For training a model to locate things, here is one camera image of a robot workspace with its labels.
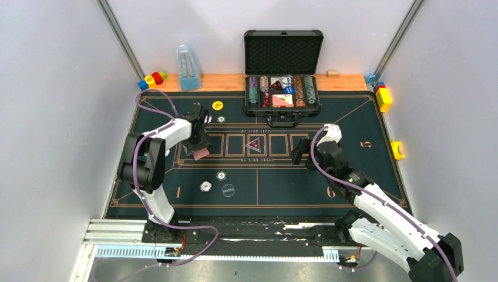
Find yellow big blind button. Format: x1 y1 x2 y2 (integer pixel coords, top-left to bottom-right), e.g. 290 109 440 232
212 100 224 111

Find white-blue poker chip stack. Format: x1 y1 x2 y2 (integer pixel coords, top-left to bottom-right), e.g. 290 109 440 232
200 181 212 192

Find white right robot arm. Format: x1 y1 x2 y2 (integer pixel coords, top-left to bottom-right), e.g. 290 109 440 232
291 124 464 281

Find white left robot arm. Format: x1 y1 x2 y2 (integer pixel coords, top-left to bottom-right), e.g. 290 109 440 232
117 103 212 243

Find orange chip row in case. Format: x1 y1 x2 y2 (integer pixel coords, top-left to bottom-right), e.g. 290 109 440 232
294 76 305 108

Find red triangular all-in marker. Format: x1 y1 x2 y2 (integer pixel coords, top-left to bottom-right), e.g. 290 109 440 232
246 137 261 153

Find green poker table mat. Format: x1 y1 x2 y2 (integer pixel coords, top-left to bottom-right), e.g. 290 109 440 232
105 90 408 219

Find clear dealer button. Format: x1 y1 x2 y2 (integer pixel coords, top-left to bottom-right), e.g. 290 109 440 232
221 184 235 197

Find playing card deck in case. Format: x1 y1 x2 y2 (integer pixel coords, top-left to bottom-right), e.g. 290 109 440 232
271 94 294 108

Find green toy block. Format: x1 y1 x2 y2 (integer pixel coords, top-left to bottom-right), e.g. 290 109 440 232
159 71 167 80

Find red toy cylinder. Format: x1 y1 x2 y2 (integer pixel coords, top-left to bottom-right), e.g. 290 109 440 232
151 72 164 85

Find blue button in case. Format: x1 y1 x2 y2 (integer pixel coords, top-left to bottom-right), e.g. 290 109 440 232
283 86 295 94

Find yellow toy cylinder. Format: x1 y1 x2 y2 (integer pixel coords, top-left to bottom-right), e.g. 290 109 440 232
144 75 157 88

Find purple-green chip row in case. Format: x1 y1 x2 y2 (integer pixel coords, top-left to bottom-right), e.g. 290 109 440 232
249 76 259 104

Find blue toy cube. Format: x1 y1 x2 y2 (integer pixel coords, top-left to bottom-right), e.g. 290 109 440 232
137 80 149 90

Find yellow curved toy piece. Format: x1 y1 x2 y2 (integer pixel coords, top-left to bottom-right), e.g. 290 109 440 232
390 140 405 160

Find pink-white chip row in case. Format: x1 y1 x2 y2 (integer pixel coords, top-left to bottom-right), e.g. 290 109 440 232
260 76 269 92

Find yellow toy block right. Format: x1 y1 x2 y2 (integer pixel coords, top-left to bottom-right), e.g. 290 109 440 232
374 82 392 113

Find small wooden block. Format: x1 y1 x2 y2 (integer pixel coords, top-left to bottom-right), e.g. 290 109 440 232
327 70 340 78

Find black poker chip case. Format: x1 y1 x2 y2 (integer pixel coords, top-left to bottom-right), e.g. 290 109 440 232
244 29 324 127

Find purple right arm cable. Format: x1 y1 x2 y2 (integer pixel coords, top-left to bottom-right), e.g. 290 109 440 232
309 125 459 282

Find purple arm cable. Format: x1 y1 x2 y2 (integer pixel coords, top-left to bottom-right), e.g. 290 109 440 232
309 125 459 282
131 89 220 269

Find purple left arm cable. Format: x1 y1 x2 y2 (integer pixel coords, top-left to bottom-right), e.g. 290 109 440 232
131 89 220 269

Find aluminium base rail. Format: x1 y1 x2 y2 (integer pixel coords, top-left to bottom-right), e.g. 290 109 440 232
82 217 390 262

